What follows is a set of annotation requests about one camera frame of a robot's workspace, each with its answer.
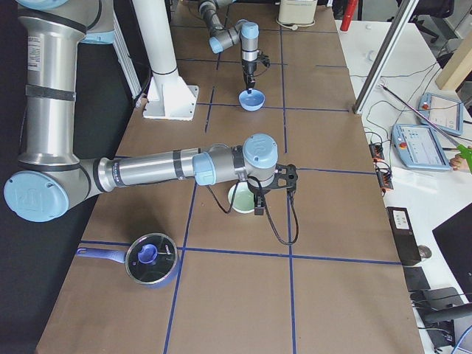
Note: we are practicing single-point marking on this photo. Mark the cream white appliance box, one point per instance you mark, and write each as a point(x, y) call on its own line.
point(297, 12)

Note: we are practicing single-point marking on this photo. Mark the teach pendant tablet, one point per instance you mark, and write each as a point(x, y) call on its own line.
point(447, 113)
point(418, 147)

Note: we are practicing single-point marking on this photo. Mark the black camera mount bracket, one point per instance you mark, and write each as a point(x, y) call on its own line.
point(286, 177)

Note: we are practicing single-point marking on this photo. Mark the white pedestal column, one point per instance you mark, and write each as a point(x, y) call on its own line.
point(169, 97)

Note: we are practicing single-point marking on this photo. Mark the green bowl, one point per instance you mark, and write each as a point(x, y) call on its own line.
point(242, 198)

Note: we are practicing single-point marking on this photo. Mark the near teach pendant tablet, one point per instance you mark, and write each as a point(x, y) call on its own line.
point(418, 147)

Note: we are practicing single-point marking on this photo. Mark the black monitor corner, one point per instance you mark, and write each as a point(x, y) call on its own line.
point(454, 240)

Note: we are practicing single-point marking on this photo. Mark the blue bowl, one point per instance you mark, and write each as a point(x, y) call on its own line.
point(252, 100)

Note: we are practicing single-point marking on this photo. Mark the black power strip with cables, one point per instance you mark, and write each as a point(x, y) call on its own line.
point(382, 170)

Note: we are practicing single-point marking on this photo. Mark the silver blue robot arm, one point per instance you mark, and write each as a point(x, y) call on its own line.
point(54, 179)
point(245, 33)

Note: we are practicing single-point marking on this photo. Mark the red cylinder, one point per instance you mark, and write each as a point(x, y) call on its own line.
point(348, 15)

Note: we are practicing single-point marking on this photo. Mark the green handled pointer stick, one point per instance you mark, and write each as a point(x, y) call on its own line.
point(465, 152)

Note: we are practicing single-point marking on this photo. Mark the black box with white label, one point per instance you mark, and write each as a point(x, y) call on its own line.
point(403, 235)

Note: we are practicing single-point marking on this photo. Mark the wooden board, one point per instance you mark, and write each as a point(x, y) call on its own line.
point(458, 67)

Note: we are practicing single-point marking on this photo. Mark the far teach pendant tablet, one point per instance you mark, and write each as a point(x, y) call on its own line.
point(447, 113)

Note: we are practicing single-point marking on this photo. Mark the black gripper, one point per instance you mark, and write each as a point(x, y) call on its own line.
point(249, 68)
point(255, 189)

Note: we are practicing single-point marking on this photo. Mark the blue saucepan with glass lid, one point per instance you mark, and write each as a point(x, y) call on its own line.
point(152, 260)

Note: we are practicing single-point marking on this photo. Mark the aluminium profile post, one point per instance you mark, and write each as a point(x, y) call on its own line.
point(396, 28)

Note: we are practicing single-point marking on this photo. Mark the person's hand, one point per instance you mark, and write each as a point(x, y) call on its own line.
point(458, 163)

